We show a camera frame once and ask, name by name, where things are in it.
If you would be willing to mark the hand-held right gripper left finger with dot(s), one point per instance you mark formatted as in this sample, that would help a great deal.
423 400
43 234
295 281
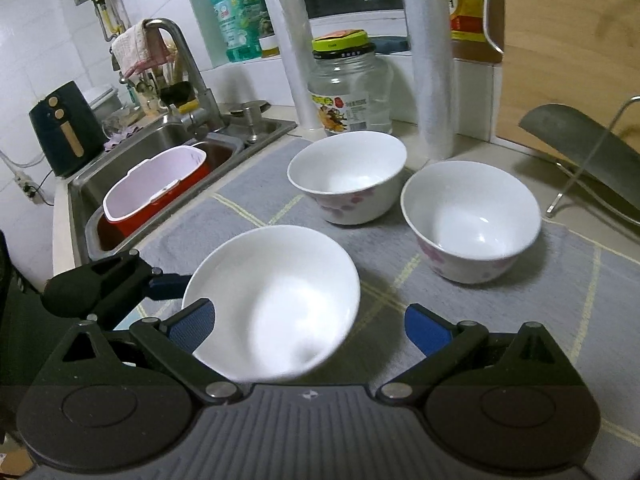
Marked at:
192 322

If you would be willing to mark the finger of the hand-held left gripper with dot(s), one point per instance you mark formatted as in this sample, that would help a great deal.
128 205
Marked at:
167 286

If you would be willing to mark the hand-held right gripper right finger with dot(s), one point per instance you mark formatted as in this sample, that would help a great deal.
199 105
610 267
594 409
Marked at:
425 330

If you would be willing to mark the white floral bowl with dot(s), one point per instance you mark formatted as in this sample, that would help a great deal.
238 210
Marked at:
350 170
280 300
475 215

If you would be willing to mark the red tub with white inside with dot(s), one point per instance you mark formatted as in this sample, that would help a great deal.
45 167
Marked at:
150 180

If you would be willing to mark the white power strip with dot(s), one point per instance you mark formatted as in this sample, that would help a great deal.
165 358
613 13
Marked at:
26 185

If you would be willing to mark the grey checked mat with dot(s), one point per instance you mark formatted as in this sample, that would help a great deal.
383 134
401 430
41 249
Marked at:
575 285

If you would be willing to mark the black air fryer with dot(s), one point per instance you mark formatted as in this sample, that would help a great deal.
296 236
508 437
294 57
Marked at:
60 135

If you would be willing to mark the steel sink soap dispenser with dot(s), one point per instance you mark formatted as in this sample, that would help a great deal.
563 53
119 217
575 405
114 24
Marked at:
252 120

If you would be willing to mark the stainless steel sink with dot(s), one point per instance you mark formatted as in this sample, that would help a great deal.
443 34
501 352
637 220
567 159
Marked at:
270 130

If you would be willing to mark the dark utensil holder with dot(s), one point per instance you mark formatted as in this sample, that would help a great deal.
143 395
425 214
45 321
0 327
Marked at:
175 92

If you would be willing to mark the white lidded container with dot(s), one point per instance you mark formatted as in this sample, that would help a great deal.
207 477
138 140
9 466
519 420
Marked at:
102 96

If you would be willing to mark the steel faucet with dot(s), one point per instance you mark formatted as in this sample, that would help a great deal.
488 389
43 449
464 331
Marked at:
192 75

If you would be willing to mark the pink checked dishcloth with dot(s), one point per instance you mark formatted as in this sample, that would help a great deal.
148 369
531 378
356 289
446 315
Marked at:
132 50

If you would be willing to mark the clear glass jar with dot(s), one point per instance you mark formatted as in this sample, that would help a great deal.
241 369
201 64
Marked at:
350 90

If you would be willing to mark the small jar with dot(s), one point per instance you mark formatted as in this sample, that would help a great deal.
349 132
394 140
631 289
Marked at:
268 47

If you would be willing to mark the thin plastic wrap roll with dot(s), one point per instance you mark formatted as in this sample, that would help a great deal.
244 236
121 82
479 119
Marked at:
292 50

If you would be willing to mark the tall white paper roll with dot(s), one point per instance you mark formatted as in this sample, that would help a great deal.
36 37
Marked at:
430 60

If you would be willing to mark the green dish soap bottle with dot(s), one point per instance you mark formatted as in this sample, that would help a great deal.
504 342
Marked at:
237 15

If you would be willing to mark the blue cloth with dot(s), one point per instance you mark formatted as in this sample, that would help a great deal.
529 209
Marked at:
392 45

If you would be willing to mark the bamboo cutting board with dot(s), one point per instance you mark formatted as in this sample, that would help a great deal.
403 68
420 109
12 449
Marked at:
560 35

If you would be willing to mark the cooking oil bottle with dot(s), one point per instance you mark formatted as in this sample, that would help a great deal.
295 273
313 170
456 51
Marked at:
470 5

